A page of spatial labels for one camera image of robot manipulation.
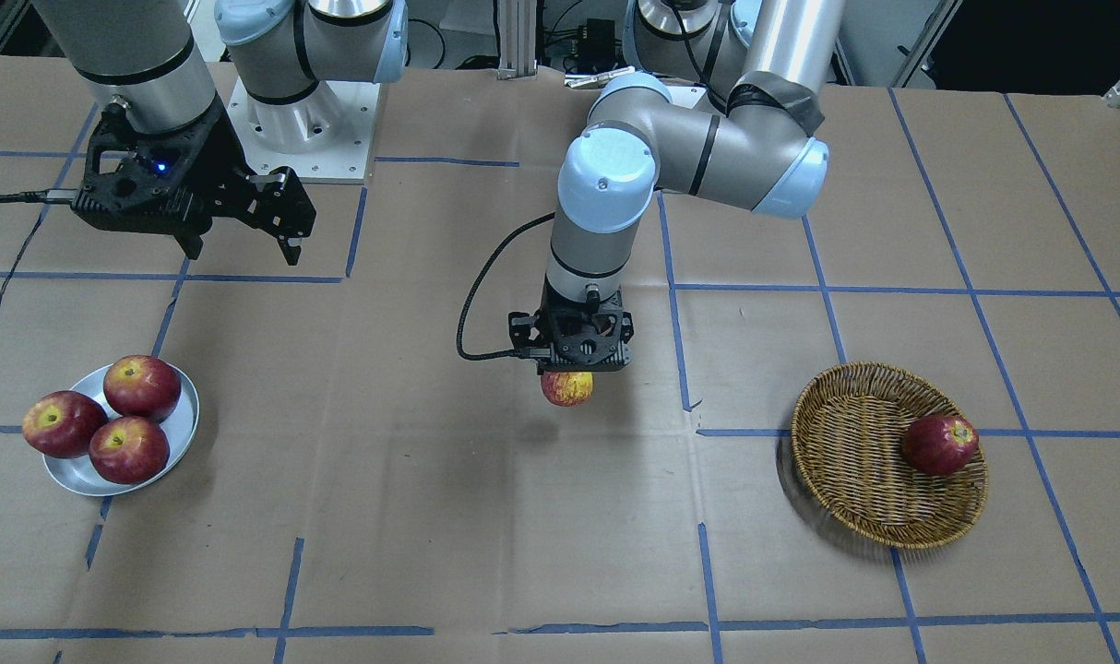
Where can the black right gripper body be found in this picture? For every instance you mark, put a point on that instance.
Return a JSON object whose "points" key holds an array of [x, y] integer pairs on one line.
{"points": [[225, 155]]}

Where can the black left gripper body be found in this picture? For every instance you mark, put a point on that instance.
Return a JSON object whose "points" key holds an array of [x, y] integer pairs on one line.
{"points": [[521, 329]]}

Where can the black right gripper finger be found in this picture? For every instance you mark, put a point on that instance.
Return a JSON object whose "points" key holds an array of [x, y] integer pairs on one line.
{"points": [[291, 249], [191, 244]]}

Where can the red yellow apple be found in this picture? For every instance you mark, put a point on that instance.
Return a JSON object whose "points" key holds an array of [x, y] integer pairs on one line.
{"points": [[567, 389]]}

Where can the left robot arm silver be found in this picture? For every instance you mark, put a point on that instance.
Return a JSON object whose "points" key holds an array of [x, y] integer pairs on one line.
{"points": [[723, 103]]}

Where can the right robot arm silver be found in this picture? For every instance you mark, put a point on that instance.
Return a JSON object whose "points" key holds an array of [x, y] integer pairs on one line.
{"points": [[145, 54]]}

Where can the red apple on plate back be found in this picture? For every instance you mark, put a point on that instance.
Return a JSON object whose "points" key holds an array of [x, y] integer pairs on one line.
{"points": [[142, 386]]}

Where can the red apple on plate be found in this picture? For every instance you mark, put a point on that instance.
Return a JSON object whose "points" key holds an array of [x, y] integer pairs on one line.
{"points": [[142, 386], [62, 424], [129, 450]]}

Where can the red apple on plate front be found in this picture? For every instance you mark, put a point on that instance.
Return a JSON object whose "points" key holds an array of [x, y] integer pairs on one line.
{"points": [[129, 450]]}

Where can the silver metal plate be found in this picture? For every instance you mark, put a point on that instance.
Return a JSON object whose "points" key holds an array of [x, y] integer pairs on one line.
{"points": [[77, 475]]}

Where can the woven wicker basket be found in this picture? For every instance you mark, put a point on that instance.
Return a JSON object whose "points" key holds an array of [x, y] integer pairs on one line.
{"points": [[847, 431]]}

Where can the dark red apple in basket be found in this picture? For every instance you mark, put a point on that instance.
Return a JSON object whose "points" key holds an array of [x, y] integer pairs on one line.
{"points": [[939, 445]]}

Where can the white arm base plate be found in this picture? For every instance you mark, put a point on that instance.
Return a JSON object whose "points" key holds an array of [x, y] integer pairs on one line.
{"points": [[326, 137]]}

